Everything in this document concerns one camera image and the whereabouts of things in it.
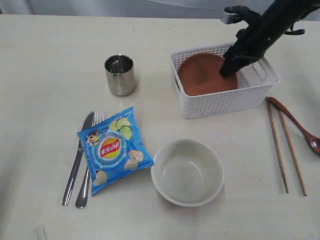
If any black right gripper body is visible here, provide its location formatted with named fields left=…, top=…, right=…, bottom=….
left=223, top=7, right=298, bottom=64

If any white perforated plastic basket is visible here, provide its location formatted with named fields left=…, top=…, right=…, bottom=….
left=170, top=42, right=281, bottom=119

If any brown wooden chopstick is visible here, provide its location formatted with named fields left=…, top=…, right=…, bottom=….
left=265, top=98, right=289, bottom=194
left=277, top=110, right=307, bottom=197

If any stainless steel cup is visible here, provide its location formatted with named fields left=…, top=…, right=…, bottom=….
left=104, top=54, right=136, bottom=96

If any brown wooden spoon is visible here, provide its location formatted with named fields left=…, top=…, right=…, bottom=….
left=267, top=96, right=320, bottom=156

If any white ceramic bowl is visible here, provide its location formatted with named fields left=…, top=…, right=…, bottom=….
left=150, top=139, right=225, bottom=208

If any blue chips snack bag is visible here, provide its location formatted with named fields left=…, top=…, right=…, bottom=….
left=77, top=106, right=155, bottom=195

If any stainless steel fork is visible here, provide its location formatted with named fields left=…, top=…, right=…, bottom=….
left=75, top=112, right=105, bottom=209

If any stainless steel table knife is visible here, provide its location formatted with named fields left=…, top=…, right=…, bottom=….
left=61, top=111, right=95, bottom=206

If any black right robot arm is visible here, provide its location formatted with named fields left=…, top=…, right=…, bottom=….
left=219, top=0, right=320, bottom=78

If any round brown wooden plate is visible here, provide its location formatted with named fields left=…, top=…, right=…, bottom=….
left=177, top=53, right=238, bottom=96

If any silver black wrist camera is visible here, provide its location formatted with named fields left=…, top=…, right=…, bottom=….
left=220, top=5, right=261, bottom=25

